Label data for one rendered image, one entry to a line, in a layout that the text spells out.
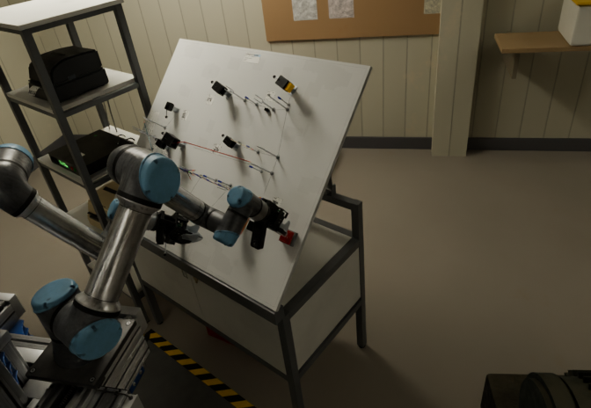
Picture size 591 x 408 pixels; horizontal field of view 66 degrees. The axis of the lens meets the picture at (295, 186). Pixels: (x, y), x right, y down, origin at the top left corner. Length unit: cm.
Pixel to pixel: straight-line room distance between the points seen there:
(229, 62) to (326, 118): 67
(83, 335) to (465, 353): 208
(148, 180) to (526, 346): 230
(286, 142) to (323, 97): 24
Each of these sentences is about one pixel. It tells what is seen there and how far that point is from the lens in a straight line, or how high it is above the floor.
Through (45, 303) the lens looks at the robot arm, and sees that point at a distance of 136.
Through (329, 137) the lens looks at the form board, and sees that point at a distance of 183.
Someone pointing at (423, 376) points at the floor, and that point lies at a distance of 269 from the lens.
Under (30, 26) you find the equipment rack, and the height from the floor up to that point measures 183.
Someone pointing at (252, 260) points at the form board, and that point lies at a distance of 189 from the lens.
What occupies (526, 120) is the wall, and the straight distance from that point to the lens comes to 454.
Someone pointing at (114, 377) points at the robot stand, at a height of 104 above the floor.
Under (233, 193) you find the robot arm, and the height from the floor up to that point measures 141.
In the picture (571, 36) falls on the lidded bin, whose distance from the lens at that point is 377.
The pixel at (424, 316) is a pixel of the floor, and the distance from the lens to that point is 294.
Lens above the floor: 221
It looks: 33 degrees down
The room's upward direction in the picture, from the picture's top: 7 degrees counter-clockwise
